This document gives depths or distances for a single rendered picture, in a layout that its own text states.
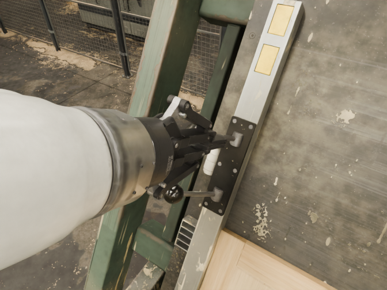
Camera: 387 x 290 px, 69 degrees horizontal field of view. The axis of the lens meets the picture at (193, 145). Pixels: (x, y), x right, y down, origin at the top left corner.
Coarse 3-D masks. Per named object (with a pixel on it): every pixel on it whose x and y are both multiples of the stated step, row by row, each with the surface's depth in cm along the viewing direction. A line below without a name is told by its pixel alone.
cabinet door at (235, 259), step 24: (240, 240) 59; (216, 264) 62; (240, 264) 59; (264, 264) 57; (288, 264) 56; (216, 288) 63; (240, 288) 60; (264, 288) 58; (288, 288) 55; (312, 288) 53
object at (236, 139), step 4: (192, 124) 47; (188, 128) 46; (236, 132) 53; (224, 136) 51; (228, 136) 52; (232, 136) 53; (236, 136) 53; (240, 136) 53; (228, 140) 53; (232, 140) 53; (236, 140) 53; (240, 140) 53; (232, 144) 54; (236, 144) 53; (240, 144) 54
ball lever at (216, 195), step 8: (176, 184) 51; (168, 192) 50; (176, 192) 50; (184, 192) 52; (192, 192) 53; (200, 192) 54; (208, 192) 56; (216, 192) 56; (168, 200) 50; (176, 200) 50; (216, 200) 56
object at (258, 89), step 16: (288, 0) 49; (272, 16) 50; (288, 32) 49; (288, 48) 52; (256, 64) 53; (256, 80) 53; (272, 80) 51; (256, 96) 53; (240, 112) 55; (256, 112) 53; (256, 128) 54; (240, 176) 57; (208, 224) 60; (224, 224) 62; (192, 240) 62; (208, 240) 60; (192, 256) 62; (208, 256) 60; (192, 272) 63; (176, 288) 65; (192, 288) 63
